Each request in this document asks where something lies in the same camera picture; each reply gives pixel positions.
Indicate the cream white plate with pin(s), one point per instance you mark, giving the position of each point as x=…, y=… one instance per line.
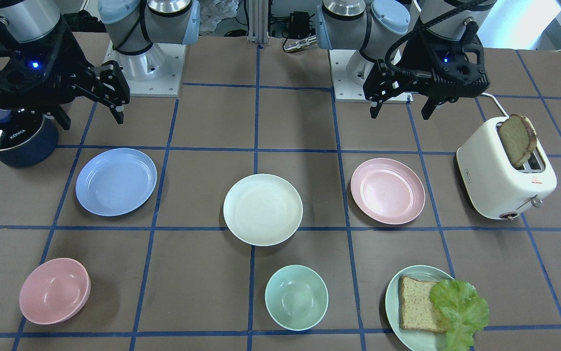
x=263, y=210

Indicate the bread slice on plate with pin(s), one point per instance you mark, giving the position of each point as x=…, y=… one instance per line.
x=417, y=313

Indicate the blue plate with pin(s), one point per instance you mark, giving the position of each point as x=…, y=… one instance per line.
x=116, y=182

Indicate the green plate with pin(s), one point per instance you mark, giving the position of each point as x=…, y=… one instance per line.
x=412, y=339

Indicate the green bowl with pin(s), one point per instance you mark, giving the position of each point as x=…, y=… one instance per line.
x=296, y=297

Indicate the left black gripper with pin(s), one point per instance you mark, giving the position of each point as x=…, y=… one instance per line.
x=406, y=59

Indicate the lettuce leaf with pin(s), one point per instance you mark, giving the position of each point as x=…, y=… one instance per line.
x=460, y=312

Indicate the pink bowl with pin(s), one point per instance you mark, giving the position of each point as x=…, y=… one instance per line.
x=55, y=291

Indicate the pink plate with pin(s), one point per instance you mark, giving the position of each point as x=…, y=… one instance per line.
x=387, y=191

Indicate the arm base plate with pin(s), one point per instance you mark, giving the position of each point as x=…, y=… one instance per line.
x=349, y=71
x=156, y=73

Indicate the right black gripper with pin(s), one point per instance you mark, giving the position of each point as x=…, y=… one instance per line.
x=84, y=71

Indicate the bread slice in toaster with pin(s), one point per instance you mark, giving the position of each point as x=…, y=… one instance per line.
x=518, y=138

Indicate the dark blue pot with lid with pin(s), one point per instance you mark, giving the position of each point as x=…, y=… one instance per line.
x=25, y=138

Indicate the white toaster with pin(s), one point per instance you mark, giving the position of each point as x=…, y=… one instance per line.
x=495, y=188

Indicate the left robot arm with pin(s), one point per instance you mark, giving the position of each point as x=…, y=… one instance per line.
x=380, y=29

